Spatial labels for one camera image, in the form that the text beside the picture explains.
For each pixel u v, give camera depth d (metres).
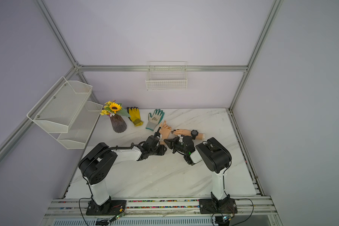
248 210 0.71
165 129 0.96
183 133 1.02
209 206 0.73
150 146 0.75
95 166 0.48
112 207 0.72
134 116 1.11
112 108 0.86
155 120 1.11
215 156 0.53
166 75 0.95
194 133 0.99
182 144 0.84
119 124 1.00
